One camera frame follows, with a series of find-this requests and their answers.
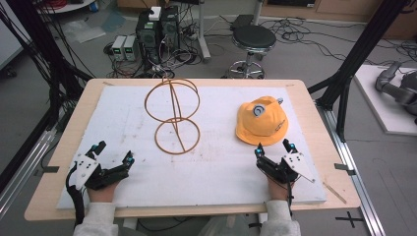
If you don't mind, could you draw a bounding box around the aluminium rail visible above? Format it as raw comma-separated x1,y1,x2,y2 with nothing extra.
0,128,57,220
315,100,387,236

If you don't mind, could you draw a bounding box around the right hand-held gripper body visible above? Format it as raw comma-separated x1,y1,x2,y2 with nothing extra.
256,152,317,185

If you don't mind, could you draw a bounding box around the black round stool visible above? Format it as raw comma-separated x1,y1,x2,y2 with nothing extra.
225,24,277,80

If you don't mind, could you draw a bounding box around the white round table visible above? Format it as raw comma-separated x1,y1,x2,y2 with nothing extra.
34,0,96,15

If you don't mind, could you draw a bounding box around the black tape strip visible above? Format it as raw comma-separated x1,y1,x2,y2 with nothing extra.
41,164,61,174
333,162,357,177

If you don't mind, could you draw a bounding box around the grey power supply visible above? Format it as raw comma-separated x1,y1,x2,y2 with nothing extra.
110,34,128,62
123,34,139,62

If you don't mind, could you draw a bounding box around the white box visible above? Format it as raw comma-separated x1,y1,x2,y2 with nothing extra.
148,6,162,22

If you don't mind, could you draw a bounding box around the person's left hand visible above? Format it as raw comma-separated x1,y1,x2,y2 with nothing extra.
86,182,120,204

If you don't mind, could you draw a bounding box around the person's right hand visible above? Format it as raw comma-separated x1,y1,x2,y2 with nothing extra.
267,176,296,202

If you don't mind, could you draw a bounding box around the black tape cross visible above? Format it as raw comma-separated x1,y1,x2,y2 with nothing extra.
334,210,365,229

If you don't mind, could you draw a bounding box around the brown wire hat stand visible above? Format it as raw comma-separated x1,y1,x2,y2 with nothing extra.
144,75,202,156

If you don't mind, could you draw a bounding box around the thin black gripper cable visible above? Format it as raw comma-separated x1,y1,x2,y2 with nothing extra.
285,178,295,218

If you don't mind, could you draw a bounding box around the thick black gripper cable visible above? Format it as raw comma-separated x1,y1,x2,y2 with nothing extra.
65,162,87,228

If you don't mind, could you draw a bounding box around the yellow bucket hat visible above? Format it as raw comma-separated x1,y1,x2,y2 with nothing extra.
234,95,290,148

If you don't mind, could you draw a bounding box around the flat black box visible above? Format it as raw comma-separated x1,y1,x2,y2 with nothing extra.
230,14,256,31

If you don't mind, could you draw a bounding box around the thin wooden stick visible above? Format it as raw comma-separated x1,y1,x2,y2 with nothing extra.
322,181,348,205

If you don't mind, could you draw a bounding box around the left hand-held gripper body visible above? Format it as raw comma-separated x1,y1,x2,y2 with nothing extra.
67,153,130,192

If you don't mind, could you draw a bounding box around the black metal frame post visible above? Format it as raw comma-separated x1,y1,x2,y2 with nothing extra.
0,0,94,195
307,0,412,143

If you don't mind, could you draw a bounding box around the white foam board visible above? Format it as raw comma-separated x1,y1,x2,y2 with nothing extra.
55,85,328,211

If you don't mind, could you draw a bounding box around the light wooden table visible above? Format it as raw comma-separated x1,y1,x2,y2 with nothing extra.
23,77,362,222

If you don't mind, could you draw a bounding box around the grey robot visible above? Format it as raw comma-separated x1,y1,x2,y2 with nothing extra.
374,61,417,116

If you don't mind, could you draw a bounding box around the clear plastic sheet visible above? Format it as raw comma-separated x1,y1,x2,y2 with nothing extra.
61,19,108,44

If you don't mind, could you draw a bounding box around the white platform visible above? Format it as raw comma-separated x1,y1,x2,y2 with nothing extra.
353,64,417,137

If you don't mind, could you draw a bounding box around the tangle of black floor cables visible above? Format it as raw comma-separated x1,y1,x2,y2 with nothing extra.
260,17,417,68

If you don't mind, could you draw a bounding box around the grey metal table leg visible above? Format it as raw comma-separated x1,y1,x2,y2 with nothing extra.
196,0,212,64

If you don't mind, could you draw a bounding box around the black computer tower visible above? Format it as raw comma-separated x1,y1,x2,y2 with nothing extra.
135,11,162,66
159,5,181,54

